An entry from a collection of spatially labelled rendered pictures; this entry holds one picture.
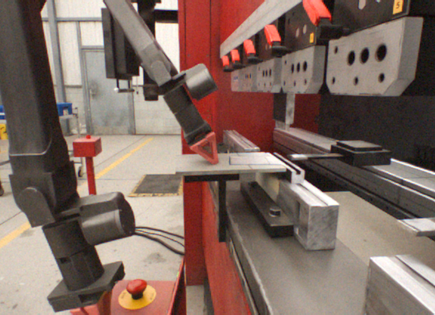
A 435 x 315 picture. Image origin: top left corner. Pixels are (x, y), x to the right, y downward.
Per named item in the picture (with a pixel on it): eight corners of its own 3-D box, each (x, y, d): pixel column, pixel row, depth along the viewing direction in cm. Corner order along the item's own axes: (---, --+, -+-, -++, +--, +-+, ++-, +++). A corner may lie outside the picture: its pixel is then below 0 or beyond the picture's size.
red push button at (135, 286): (131, 291, 61) (129, 276, 60) (149, 292, 61) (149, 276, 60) (124, 305, 57) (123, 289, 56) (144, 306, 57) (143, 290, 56)
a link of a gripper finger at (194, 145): (225, 152, 78) (206, 121, 75) (229, 158, 71) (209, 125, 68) (203, 165, 78) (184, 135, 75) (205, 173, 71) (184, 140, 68)
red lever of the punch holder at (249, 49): (242, 38, 82) (248, 59, 76) (257, 38, 82) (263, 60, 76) (241, 44, 83) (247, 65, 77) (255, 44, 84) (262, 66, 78)
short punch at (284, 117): (271, 126, 82) (273, 92, 80) (279, 126, 82) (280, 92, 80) (285, 131, 72) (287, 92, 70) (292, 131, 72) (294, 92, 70)
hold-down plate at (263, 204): (240, 191, 91) (240, 181, 91) (257, 190, 92) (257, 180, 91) (269, 237, 62) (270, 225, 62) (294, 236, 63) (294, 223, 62)
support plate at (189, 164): (175, 157, 84) (175, 154, 84) (264, 155, 88) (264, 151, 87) (174, 176, 67) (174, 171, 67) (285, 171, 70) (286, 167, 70)
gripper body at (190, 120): (208, 125, 78) (193, 100, 76) (211, 130, 68) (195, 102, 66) (186, 137, 78) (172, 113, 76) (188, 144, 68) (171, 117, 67)
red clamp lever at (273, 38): (262, 23, 62) (273, 49, 56) (281, 23, 63) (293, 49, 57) (261, 30, 64) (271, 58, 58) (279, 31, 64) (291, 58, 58)
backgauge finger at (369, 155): (281, 157, 86) (282, 141, 85) (362, 155, 90) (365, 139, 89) (297, 168, 75) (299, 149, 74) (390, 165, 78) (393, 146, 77)
